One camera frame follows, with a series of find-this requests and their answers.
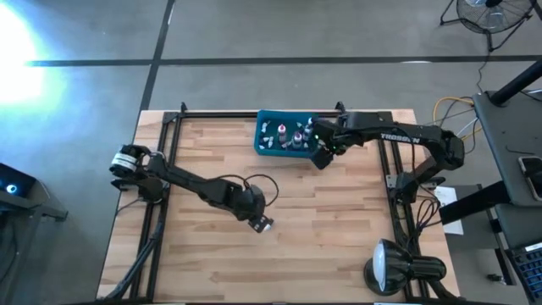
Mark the grey side table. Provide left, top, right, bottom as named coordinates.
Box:
left=473, top=89, right=542, bottom=251

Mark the yellow cable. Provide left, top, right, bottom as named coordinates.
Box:
left=432, top=96, right=484, bottom=145

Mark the black fan power cable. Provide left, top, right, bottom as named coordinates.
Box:
left=477, top=46, right=495, bottom=94

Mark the black floor fan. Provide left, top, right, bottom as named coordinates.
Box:
left=440, top=0, right=535, bottom=53

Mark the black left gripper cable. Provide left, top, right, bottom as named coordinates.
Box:
left=213, top=173, right=280, bottom=208

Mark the black stand beam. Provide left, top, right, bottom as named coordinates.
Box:
left=439, top=180, right=512, bottom=226

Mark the black desk lamp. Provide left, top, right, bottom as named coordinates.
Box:
left=362, top=238, right=448, bottom=297

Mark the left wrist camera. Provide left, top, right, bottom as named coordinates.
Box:
left=247, top=214, right=274, bottom=234

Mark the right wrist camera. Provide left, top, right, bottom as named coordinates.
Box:
left=310, top=147, right=335, bottom=171

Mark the white paper sheet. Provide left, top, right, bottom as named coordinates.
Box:
left=434, top=185, right=465, bottom=236

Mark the black cable bundle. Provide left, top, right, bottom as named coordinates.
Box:
left=395, top=192, right=444, bottom=255

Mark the black metal table frame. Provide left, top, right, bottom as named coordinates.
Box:
left=101, top=101, right=456, bottom=304

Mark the black box with blue light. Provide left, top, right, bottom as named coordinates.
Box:
left=0, top=163, right=37, bottom=198

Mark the teal plastic bin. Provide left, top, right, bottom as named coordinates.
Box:
left=253, top=109, right=322, bottom=159

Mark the black stand pole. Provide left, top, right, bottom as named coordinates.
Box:
left=489, top=58, right=542, bottom=107

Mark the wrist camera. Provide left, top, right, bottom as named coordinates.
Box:
left=247, top=214, right=274, bottom=234
left=310, top=147, right=335, bottom=171

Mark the black keyboard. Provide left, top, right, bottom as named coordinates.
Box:
left=506, top=241, right=542, bottom=304

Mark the smartphone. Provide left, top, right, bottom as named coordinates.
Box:
left=518, top=155, right=542, bottom=202

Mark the black cable conduit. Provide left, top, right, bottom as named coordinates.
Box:
left=103, top=211, right=169, bottom=302

